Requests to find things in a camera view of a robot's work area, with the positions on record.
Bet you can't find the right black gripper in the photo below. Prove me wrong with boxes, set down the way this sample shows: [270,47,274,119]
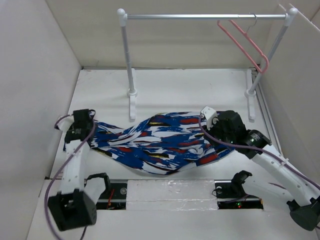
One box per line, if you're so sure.
[201,117,235,147]

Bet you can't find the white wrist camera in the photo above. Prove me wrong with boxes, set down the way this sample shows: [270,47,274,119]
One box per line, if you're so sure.
[54,115,74,132]
[200,106,218,130]

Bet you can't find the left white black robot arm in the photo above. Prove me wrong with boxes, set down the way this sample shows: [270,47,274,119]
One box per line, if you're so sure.
[46,109,112,232]

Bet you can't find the white metal clothes rack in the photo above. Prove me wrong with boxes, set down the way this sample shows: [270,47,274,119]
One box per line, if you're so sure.
[117,7,298,122]

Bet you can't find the pink plastic hanger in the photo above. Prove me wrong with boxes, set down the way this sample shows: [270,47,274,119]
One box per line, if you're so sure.
[216,13,270,74]

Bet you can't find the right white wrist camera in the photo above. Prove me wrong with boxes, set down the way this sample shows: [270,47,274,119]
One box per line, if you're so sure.
[200,106,218,130]

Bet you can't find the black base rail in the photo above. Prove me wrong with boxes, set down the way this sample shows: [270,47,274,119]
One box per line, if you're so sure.
[96,179,264,211]

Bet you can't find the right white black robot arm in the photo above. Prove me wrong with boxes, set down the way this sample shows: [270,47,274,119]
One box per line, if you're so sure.
[199,106,320,231]

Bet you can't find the blue white red patterned trousers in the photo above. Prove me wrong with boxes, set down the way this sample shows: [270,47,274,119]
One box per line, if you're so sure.
[90,111,233,175]

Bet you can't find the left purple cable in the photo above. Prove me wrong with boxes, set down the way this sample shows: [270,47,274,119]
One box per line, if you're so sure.
[43,108,97,240]

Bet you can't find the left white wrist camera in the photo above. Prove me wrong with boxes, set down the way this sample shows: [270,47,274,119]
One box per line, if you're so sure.
[54,115,74,132]

